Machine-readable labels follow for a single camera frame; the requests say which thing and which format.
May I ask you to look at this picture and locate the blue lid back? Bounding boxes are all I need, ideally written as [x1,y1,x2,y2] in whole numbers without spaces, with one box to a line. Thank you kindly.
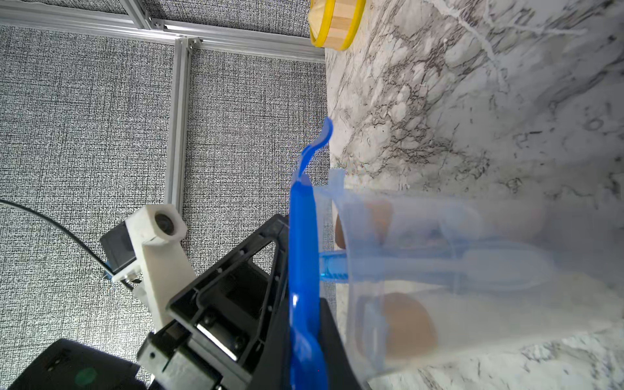
[289,118,333,389]

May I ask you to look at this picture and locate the yellow bamboo steamer basket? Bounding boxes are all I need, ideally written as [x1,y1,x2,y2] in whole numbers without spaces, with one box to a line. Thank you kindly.
[307,0,367,51]

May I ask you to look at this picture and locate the orange cap bottle two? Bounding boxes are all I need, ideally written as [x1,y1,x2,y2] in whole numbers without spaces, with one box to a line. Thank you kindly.
[356,292,438,362]

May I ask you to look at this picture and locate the clear plastic container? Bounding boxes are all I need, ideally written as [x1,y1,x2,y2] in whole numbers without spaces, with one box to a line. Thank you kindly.
[314,170,623,380]

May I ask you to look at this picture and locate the blue toothbrush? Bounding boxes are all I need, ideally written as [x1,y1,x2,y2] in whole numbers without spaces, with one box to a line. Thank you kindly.
[320,242,554,292]

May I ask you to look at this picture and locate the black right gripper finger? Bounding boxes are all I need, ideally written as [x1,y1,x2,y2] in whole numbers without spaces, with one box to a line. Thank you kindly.
[318,298,362,390]

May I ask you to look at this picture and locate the orange cap bottle three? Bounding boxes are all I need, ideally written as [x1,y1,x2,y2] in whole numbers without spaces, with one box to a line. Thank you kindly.
[334,200,393,250]

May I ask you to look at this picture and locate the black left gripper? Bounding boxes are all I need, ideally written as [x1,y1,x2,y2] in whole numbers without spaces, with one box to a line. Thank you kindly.
[137,214,291,390]

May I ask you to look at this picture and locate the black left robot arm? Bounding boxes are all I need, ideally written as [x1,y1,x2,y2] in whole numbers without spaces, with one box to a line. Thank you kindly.
[12,214,289,389]

